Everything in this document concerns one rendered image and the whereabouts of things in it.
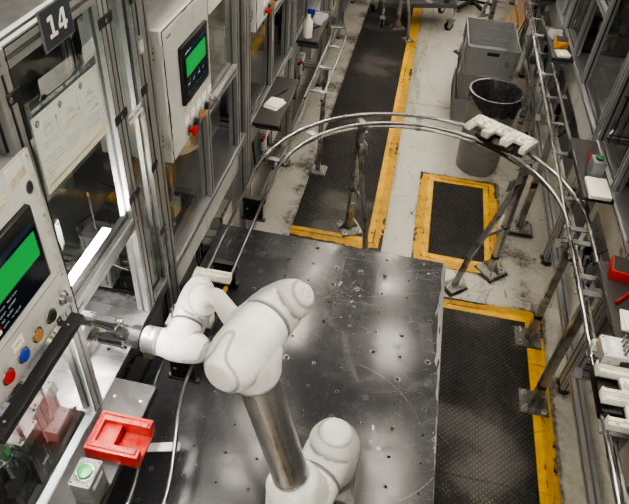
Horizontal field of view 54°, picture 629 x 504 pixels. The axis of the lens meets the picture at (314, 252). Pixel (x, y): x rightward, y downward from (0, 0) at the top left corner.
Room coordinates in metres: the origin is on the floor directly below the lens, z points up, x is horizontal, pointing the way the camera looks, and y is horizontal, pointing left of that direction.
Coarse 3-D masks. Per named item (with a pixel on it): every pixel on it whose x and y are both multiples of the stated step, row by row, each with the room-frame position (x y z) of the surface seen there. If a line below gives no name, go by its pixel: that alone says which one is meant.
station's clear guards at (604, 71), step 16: (608, 0) 3.70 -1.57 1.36; (624, 0) 3.41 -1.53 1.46; (576, 16) 4.30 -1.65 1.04; (624, 16) 3.31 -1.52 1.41; (576, 32) 4.15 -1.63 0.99; (608, 32) 3.47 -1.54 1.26; (624, 32) 3.21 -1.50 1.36; (608, 48) 3.36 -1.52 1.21; (624, 48) 3.11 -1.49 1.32; (592, 64) 3.53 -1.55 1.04; (608, 64) 3.25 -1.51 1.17; (592, 80) 3.42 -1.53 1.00; (608, 80) 3.15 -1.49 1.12; (592, 96) 3.30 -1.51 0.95; (608, 96) 3.05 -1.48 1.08
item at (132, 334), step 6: (126, 324) 1.25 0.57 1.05; (120, 330) 1.23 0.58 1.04; (126, 330) 1.23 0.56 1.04; (132, 330) 1.23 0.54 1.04; (138, 330) 1.23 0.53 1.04; (126, 336) 1.23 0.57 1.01; (132, 336) 1.21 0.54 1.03; (138, 336) 1.21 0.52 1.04; (126, 342) 1.23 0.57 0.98; (132, 342) 1.20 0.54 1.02; (138, 342) 1.20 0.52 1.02; (138, 348) 1.20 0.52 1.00
